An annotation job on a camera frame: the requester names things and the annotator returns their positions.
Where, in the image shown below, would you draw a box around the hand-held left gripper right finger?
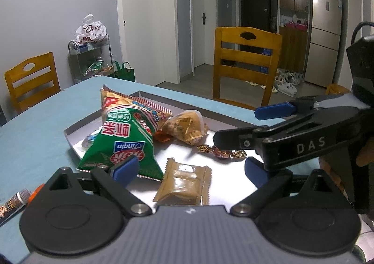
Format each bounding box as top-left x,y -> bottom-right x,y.
229,157 -> 347,218

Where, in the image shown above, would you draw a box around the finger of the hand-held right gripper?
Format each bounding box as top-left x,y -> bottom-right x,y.
213,125 -> 273,155
254,93 -> 355,121

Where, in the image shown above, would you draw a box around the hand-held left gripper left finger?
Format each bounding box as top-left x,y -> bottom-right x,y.
44,156 -> 153,218

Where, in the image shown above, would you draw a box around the gold red candy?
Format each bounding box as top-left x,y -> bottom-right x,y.
197,144 -> 248,160

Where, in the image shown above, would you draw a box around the white shallow cardboard tray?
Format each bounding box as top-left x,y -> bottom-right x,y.
63,91 -> 295,212

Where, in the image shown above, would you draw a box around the person's right hand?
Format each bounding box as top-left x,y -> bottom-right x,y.
356,139 -> 374,167

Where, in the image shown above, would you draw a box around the pile of light shoes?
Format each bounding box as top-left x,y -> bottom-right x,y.
245,68 -> 305,98

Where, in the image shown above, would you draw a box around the green snack bag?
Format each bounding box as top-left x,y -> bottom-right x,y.
77,107 -> 164,181

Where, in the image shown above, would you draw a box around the small blue packet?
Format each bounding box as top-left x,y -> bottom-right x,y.
81,133 -> 101,151

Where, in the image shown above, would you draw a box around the wooden chair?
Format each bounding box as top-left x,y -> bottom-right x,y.
212,26 -> 283,111
4,52 -> 61,114
325,83 -> 351,95

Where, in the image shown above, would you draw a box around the small orange packet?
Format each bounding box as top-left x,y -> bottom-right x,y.
153,131 -> 173,143

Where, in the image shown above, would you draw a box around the clear bag of yellow candies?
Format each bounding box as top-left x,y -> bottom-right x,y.
160,109 -> 210,146

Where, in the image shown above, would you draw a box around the brown clear-window snack packet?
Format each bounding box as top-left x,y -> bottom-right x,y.
152,158 -> 212,205

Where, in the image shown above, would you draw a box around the red yellow striped snack bag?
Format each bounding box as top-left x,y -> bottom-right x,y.
101,84 -> 173,136

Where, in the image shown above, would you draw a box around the white refrigerator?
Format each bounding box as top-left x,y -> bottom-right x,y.
303,0 -> 343,88

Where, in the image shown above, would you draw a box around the pink items on cabinet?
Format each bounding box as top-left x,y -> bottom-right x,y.
279,15 -> 309,32

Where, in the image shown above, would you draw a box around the green tote bag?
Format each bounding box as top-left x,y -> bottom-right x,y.
112,61 -> 137,83

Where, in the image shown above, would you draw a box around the pile of packets on cart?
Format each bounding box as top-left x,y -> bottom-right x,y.
83,60 -> 113,77

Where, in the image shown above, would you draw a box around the dark entrance door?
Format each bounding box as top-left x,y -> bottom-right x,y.
237,0 -> 279,70

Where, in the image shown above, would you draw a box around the patterned snack stick packet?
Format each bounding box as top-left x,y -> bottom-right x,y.
0,183 -> 45,225

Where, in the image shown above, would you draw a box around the metal rack cart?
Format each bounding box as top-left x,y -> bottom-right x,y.
68,33 -> 114,85

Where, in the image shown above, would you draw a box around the white printed plastic bag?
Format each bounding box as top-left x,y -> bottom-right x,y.
74,14 -> 107,48

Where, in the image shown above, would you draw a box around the black cable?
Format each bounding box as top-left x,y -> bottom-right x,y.
350,21 -> 374,43

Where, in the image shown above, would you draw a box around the white door with dark handle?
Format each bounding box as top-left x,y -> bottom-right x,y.
191,0 -> 217,68

